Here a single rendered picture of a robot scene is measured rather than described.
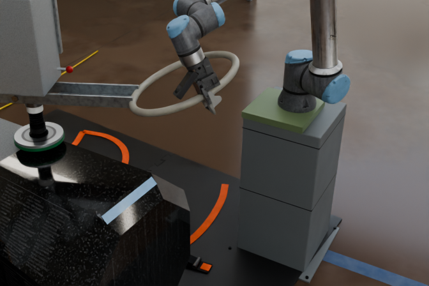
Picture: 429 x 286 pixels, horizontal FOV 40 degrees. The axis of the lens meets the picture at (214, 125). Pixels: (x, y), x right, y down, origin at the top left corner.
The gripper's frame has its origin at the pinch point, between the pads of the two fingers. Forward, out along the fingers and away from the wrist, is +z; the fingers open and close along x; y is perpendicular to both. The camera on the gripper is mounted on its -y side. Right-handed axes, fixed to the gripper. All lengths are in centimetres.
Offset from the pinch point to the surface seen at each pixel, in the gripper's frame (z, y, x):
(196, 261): 100, -28, 57
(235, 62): -7.8, 20.1, 11.3
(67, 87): -18, -42, 53
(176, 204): 42, -26, 22
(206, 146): 101, 24, 168
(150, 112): -7.5, -19.5, 8.9
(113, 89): -11, -25, 43
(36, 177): 4, -71, 35
